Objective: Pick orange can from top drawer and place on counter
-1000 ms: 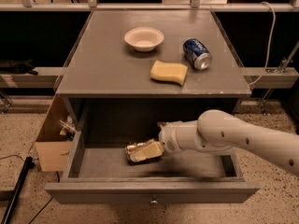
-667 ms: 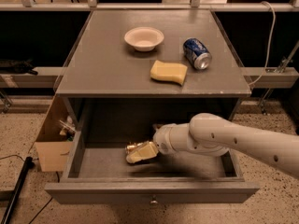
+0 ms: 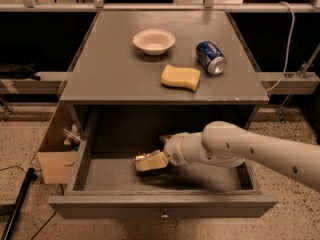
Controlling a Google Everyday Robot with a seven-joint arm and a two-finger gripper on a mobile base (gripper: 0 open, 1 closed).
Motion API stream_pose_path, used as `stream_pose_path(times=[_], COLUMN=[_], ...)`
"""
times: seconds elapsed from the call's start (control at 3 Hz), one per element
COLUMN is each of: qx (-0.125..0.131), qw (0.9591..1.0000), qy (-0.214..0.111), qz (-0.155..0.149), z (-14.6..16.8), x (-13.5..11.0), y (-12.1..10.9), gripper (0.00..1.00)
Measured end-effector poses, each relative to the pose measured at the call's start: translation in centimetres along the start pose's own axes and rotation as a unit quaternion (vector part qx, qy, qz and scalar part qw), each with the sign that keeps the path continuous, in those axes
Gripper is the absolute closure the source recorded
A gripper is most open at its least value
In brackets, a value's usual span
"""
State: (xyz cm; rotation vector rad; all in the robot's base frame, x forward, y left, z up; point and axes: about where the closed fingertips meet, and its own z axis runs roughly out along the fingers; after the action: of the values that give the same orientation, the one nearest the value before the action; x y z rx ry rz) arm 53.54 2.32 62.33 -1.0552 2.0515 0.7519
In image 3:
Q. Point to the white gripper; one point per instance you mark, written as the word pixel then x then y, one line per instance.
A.
pixel 175 149

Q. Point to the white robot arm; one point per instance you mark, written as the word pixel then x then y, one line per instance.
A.
pixel 224 144

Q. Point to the metal drawer knob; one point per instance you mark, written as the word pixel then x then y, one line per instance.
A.
pixel 164 215

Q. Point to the grey open top drawer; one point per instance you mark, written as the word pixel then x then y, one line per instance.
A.
pixel 105 184

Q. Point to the blue soda can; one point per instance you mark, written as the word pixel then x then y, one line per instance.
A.
pixel 211 58

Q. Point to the yellow sponge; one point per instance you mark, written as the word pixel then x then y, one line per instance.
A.
pixel 180 77

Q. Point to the grey wooden cabinet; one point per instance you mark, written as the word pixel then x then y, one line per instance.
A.
pixel 114 75

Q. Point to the plastic trash in box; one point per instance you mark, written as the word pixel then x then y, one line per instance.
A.
pixel 72 137

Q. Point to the cardboard box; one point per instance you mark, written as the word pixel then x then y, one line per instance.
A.
pixel 55 157

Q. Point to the white paper bowl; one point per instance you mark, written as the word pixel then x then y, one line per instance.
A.
pixel 154 42

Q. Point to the black floor pole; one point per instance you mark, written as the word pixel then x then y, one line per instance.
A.
pixel 15 210

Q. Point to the black object on ledge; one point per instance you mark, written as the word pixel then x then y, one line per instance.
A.
pixel 18 71

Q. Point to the metal railing frame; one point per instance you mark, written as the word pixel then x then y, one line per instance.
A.
pixel 99 5

